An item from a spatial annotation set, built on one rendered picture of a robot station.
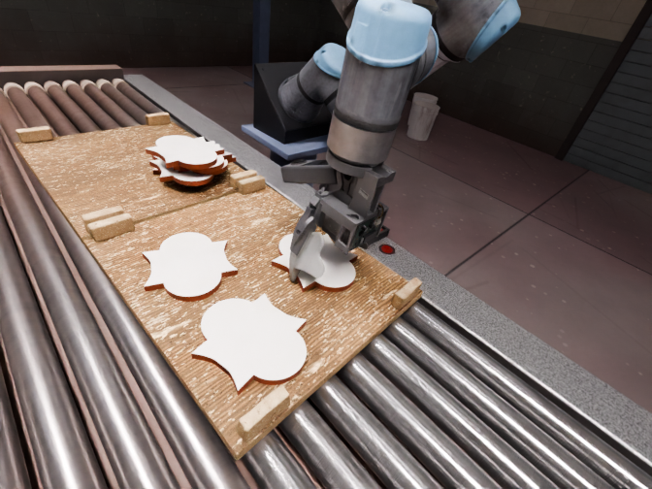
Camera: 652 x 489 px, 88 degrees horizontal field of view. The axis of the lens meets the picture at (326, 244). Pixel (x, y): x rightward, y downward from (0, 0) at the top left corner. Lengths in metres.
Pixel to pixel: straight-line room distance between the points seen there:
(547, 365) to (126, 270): 0.62
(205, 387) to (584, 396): 0.49
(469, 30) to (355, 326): 0.60
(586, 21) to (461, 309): 4.69
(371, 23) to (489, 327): 0.45
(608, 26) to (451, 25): 4.29
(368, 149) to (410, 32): 0.11
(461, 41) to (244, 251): 0.59
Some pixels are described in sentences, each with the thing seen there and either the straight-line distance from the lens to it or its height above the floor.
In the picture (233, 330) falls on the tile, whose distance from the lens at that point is 0.45.
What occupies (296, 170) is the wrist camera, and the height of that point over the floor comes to 1.09.
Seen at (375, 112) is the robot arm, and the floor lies 1.20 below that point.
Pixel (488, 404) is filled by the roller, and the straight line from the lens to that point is 0.51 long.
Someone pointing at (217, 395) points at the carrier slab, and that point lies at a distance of 0.42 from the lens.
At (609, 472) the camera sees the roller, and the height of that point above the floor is 0.91.
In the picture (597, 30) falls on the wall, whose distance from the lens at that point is 5.09.
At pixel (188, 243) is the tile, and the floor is 0.95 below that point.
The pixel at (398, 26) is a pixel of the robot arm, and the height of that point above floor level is 1.28.
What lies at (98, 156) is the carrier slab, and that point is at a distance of 0.90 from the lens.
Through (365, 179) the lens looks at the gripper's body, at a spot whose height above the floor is 1.13.
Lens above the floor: 1.30
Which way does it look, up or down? 37 degrees down
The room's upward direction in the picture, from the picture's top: 10 degrees clockwise
